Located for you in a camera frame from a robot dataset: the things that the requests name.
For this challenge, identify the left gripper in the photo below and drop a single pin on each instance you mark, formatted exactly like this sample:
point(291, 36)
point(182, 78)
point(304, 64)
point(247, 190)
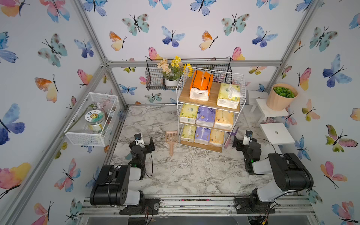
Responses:
point(147, 147)

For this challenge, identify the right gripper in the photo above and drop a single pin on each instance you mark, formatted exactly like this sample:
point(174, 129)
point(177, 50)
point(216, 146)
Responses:
point(240, 144)

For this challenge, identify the purple tissue pack shelf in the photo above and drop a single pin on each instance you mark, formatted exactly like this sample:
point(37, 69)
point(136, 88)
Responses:
point(202, 135)
point(205, 117)

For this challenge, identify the green tissue pack with tissue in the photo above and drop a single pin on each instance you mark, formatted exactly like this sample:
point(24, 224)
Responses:
point(229, 95)

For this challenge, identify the green tissue pack shelf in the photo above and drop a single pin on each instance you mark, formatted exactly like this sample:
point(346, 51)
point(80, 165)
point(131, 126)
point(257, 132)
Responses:
point(188, 133)
point(188, 114)

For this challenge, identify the orange tissue pack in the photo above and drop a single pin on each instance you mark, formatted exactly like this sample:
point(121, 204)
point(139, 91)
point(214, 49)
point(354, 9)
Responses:
point(201, 85)

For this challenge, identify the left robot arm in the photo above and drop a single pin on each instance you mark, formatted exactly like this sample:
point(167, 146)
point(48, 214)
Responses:
point(112, 185)

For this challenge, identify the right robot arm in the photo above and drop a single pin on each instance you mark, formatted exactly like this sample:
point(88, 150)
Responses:
point(289, 173)

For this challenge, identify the yellow tissue pack bottom shelf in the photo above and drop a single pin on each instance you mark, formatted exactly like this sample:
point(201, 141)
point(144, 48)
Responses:
point(216, 138)

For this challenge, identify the yellow tissue pack shelf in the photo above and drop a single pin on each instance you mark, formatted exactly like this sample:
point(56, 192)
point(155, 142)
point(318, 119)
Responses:
point(216, 138)
point(223, 120)

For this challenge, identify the yellow tissue pack middle shelf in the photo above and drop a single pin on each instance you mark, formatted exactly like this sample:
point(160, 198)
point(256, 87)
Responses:
point(223, 120)

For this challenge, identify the purple tissue pack bottom shelf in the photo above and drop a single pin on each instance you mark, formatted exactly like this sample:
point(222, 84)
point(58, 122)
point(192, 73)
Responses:
point(202, 135)

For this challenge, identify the green tissue pack bottom shelf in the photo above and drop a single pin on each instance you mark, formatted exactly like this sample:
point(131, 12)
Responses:
point(188, 133)

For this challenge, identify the purple plastic scoop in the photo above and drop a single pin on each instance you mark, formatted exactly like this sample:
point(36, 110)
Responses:
point(232, 134)

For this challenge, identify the glass jar with green lid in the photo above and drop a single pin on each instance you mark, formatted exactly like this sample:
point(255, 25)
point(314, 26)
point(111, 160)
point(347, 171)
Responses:
point(95, 120)

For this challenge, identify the pink pot with green plant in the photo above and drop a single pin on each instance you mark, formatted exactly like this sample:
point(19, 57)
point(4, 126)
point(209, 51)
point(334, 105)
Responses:
point(281, 95)

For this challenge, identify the artificial flowers in white pot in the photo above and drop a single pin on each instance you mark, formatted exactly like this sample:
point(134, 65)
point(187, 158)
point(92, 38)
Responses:
point(173, 71)

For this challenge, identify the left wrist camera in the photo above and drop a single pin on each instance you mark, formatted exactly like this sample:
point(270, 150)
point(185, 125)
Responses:
point(139, 139)

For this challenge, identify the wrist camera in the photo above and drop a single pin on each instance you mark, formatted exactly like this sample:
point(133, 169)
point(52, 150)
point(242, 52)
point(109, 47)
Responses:
point(139, 139)
point(247, 137)

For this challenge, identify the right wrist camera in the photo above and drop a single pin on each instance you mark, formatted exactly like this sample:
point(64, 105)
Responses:
point(247, 137)

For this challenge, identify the white wire three-tier shelf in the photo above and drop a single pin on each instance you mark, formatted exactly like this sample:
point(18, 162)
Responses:
point(209, 102)

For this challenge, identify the white mesh wall basket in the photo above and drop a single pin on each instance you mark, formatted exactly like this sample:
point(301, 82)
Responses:
point(78, 133)

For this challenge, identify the aluminium front rail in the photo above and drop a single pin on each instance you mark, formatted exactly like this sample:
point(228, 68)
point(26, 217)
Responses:
point(223, 205)

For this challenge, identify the black wire wall basket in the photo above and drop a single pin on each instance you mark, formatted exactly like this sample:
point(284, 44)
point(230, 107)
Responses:
point(156, 81)

